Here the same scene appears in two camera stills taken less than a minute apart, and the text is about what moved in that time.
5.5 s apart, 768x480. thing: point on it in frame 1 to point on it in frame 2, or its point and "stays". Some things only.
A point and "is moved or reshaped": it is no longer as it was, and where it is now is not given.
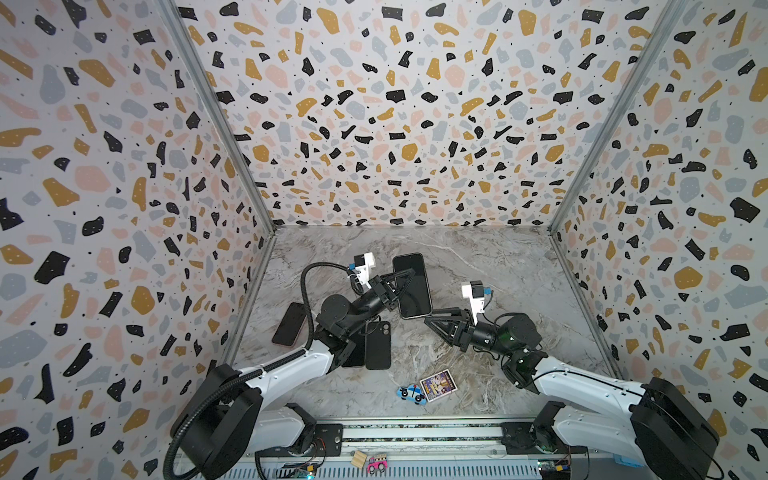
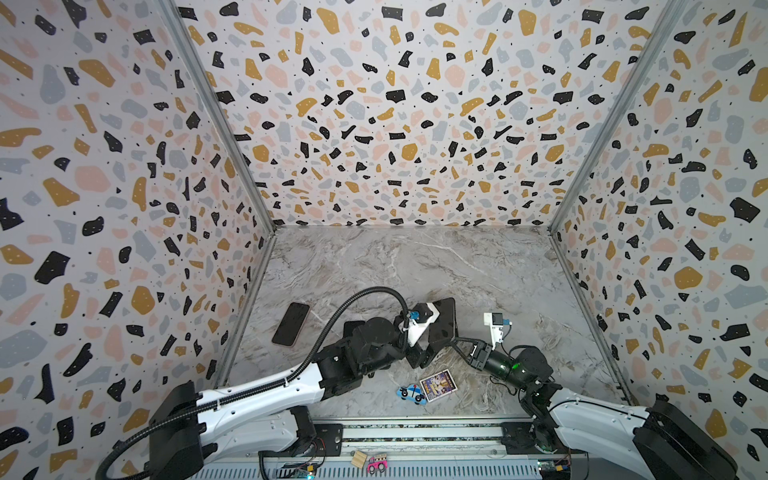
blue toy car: [412, 393] stays
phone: [416, 299] is moved or reshaped
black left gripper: [381, 289] to [418, 355]
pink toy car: [377, 465] stays
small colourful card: [438, 385] stays
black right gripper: [462, 330] to [480, 355]
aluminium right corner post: [675, 12] stays
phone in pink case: [291, 324] stays
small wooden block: [359, 459] stays
